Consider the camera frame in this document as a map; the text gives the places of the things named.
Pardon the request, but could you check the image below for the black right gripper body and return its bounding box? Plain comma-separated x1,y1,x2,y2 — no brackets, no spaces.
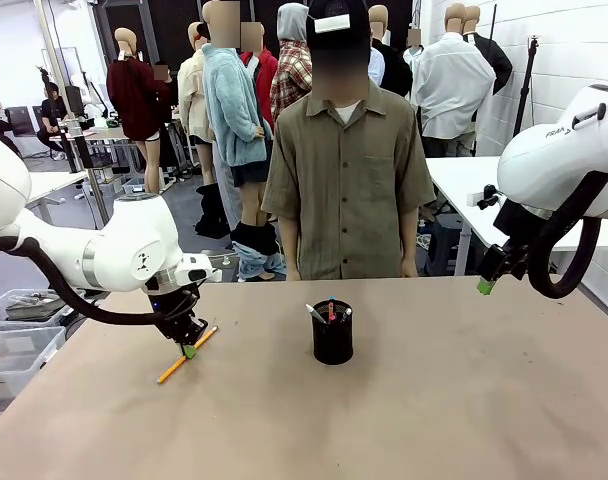
476,239,531,284

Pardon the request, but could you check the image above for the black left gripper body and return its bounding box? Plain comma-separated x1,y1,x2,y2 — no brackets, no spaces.
151,287,209,346

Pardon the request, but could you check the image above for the yellow pencil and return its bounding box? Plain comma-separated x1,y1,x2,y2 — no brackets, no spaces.
156,325,219,385

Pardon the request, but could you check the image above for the person's left forearm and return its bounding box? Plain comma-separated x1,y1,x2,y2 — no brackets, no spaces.
400,209,419,279

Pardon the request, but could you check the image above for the person's right forearm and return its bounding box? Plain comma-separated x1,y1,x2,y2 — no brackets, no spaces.
278,219,303,281

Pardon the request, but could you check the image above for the black mesh pen holder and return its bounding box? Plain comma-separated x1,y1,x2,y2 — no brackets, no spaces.
311,299,355,366

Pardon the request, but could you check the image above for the large white table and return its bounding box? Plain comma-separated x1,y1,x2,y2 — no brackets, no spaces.
423,155,608,277

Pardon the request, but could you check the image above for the clear bin with tools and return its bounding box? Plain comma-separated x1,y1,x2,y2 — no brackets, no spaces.
0,288,78,332

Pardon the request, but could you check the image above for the clear plastic bin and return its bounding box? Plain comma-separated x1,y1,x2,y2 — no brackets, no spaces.
0,324,68,426

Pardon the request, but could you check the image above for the black tripod stand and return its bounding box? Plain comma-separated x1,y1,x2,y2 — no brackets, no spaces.
512,34,543,139

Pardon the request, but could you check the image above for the person in olive shirt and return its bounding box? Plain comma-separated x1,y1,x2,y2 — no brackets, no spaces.
261,0,438,281

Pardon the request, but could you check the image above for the small white table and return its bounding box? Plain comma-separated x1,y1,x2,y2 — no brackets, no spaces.
26,171,88,226

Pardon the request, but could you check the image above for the mannequin in white shirt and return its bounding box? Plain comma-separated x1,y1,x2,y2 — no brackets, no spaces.
411,2,498,157

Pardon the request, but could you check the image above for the mannequin in black coat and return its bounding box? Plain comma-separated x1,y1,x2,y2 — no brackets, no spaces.
463,4,514,96

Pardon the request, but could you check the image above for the mannequin in teal fleece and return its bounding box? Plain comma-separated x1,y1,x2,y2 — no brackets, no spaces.
202,0,288,281

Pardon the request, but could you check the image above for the mannequin in beige jacket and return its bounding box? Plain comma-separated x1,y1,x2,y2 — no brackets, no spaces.
177,22,218,186

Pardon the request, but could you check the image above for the mannequin in maroon jacket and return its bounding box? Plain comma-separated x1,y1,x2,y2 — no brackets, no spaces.
106,27,173,196

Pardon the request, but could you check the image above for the small person in dark clothes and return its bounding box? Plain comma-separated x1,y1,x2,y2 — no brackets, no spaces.
153,62,180,171

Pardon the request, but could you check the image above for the mannequin in black top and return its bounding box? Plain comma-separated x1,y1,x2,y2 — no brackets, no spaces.
367,4,414,99

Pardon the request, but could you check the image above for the figure in light blue shirt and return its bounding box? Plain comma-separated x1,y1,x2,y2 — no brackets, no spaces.
367,47,386,89

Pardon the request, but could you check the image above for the seated person in black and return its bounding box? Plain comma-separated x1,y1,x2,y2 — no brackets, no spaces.
36,82,70,154

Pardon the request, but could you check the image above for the mannequin in red jacket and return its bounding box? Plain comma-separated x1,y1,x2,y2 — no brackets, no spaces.
239,20,280,131

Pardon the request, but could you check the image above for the mannequin in plaid shirt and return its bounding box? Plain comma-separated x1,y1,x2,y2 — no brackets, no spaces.
270,2,315,126

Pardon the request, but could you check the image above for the black baseball cap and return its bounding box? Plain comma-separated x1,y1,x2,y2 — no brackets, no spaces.
306,0,371,51

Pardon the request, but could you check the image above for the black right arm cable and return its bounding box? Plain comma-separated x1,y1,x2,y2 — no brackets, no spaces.
527,172,603,300

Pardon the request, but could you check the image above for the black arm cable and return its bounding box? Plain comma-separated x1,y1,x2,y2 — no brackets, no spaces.
0,237,200,327
527,172,603,300

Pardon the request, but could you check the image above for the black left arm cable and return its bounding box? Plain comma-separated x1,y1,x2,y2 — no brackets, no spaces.
0,237,200,327

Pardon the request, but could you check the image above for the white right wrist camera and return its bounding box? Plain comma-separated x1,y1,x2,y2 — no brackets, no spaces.
466,183,500,211

